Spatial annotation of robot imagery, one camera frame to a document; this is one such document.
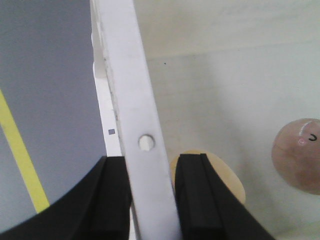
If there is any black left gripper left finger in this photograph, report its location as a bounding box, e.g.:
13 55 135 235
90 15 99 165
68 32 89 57
0 156 132 240

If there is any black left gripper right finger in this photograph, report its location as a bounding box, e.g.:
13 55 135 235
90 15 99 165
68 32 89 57
175 153 273 240

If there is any white plastic tote crate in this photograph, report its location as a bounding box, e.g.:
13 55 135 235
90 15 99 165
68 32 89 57
90 0 320 240

